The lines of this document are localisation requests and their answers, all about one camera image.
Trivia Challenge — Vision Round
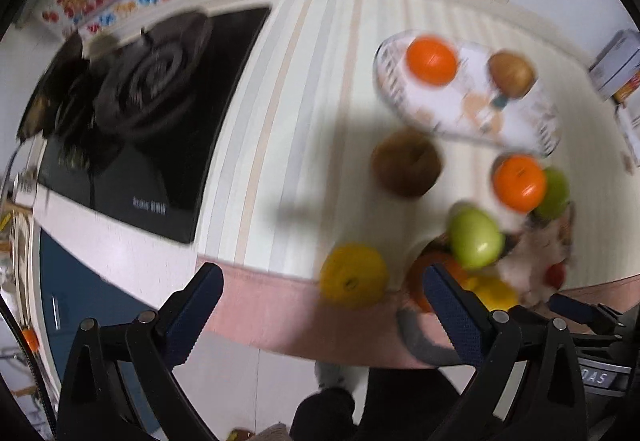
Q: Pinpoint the green apple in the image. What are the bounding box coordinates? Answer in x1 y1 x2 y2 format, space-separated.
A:
446 203 506 271
534 167 571 221

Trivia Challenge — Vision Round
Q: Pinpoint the striped table cover pink edge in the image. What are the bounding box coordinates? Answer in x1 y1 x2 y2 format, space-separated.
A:
192 0 640 369

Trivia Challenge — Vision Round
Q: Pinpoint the oval patterned white plate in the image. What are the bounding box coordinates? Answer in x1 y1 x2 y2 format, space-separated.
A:
373 30 562 159

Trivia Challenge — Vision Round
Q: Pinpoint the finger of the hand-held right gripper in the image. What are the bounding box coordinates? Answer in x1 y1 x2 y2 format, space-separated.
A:
548 293 637 347

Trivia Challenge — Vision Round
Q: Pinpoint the person's dark trouser leg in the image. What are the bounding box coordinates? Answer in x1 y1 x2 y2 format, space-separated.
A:
290 366 481 441

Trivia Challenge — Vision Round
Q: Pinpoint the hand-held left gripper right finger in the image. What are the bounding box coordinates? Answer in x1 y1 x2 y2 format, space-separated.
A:
422 263 601 441

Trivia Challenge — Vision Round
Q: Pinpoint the blue cabinet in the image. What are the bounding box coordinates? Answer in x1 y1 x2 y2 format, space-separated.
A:
37 228 168 441

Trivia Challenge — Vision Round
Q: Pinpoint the yellow citrus fruit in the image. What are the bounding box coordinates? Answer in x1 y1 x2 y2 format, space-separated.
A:
319 243 390 309
462 276 521 314

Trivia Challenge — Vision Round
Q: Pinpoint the black glass gas stove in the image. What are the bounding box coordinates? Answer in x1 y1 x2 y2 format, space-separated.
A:
37 6 273 244

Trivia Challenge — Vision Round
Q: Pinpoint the black cable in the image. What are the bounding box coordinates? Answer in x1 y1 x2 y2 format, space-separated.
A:
0 293 57 441

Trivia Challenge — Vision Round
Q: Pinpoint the cluttered side shelf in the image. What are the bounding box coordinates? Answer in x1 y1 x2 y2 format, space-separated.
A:
0 171 38 294

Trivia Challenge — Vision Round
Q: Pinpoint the brown round fruit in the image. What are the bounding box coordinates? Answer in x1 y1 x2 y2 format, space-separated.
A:
487 51 536 99
371 128 445 198

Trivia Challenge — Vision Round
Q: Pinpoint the orange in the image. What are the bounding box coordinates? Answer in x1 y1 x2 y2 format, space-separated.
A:
405 36 459 84
492 154 547 214

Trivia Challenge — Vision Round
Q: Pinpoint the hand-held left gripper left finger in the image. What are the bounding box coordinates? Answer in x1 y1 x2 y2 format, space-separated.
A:
57 262 224 441

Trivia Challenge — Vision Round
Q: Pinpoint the dark frying pan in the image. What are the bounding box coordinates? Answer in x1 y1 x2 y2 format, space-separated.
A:
17 33 101 142

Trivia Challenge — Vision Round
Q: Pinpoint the calico cat shaped mat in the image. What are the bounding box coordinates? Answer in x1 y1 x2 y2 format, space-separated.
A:
397 211 578 367

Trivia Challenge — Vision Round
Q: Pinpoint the round stove burner grate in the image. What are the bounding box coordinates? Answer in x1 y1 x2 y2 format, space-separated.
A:
95 13 213 142

